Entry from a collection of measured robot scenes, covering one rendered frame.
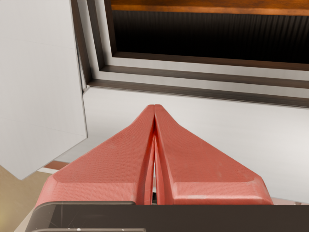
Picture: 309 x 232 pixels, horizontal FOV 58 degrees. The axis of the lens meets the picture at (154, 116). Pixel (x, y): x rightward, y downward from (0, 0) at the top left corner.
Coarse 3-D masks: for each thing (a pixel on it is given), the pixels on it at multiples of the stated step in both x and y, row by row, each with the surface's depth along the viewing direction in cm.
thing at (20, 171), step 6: (0, 162) 30; (6, 162) 30; (12, 162) 30; (6, 168) 30; (12, 168) 30; (18, 168) 30; (24, 168) 30; (30, 168) 29; (36, 168) 29; (12, 174) 31; (18, 174) 31; (24, 174) 30; (30, 174) 30
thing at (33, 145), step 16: (0, 128) 27; (16, 128) 26; (32, 128) 25; (48, 128) 25; (0, 144) 28; (16, 144) 27; (32, 144) 27; (48, 144) 26; (64, 144) 26; (16, 160) 29; (32, 160) 28; (48, 160) 28
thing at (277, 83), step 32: (96, 0) 19; (96, 32) 20; (96, 64) 21; (128, 64) 22; (160, 64) 21; (192, 64) 20; (224, 64) 20; (256, 64) 20; (288, 64) 19; (224, 96) 19; (256, 96) 19; (288, 96) 19
